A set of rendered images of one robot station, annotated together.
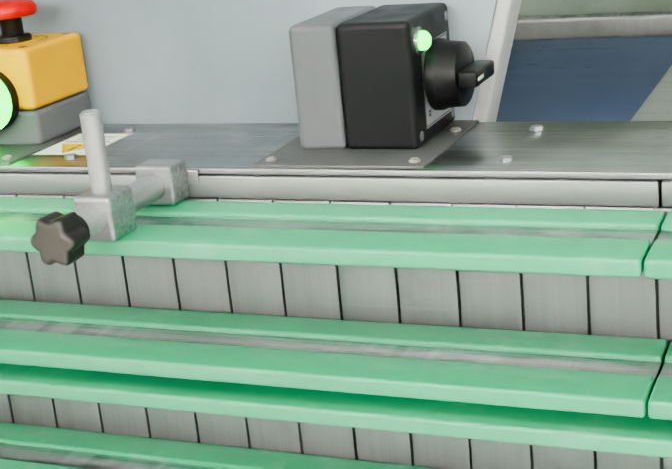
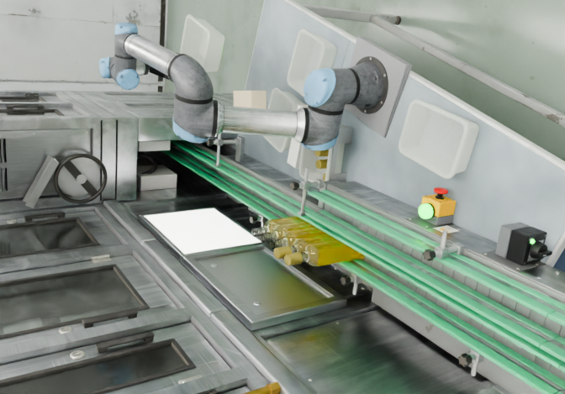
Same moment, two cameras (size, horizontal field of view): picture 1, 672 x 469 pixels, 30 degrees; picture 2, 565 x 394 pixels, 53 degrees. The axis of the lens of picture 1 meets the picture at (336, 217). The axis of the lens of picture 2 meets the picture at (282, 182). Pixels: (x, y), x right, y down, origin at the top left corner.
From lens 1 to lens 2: 78 cm
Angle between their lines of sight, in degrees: 30
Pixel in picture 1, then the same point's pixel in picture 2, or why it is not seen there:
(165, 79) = (472, 220)
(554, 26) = not seen: outside the picture
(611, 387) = (535, 338)
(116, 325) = (436, 275)
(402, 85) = (523, 249)
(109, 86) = (459, 216)
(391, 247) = (497, 286)
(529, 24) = not seen: outside the picture
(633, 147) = not seen: outside the picture
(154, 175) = (456, 247)
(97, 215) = (439, 252)
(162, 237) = (451, 262)
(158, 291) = (449, 271)
